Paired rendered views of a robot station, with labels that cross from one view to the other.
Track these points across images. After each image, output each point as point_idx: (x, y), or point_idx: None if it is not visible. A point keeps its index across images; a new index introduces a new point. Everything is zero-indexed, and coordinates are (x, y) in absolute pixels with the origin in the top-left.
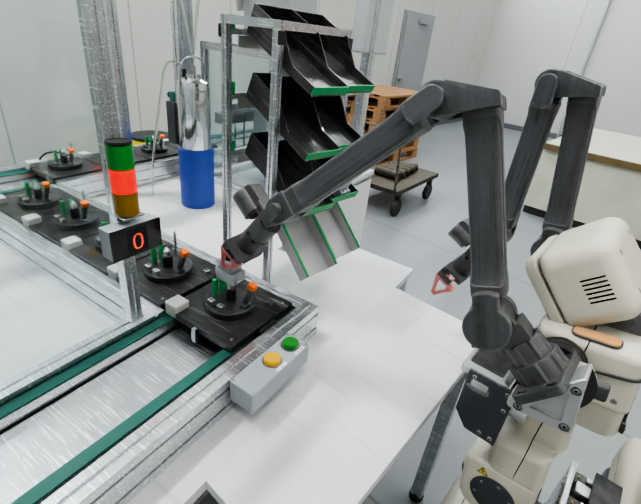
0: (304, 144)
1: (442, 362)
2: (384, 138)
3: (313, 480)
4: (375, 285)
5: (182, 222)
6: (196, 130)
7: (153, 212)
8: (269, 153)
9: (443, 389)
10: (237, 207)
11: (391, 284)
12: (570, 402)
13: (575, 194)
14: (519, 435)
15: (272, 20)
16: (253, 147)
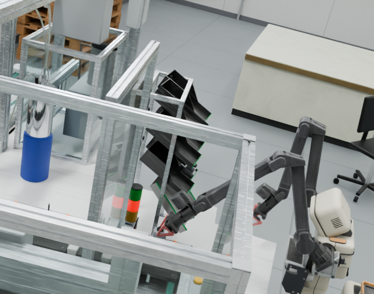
0: (184, 156)
1: (261, 263)
2: (258, 173)
3: None
4: (203, 224)
5: (41, 197)
6: (46, 123)
7: (10, 192)
8: (167, 164)
9: (268, 277)
10: (67, 174)
11: (211, 221)
12: (334, 266)
13: (317, 172)
14: (308, 289)
15: (179, 101)
16: (148, 157)
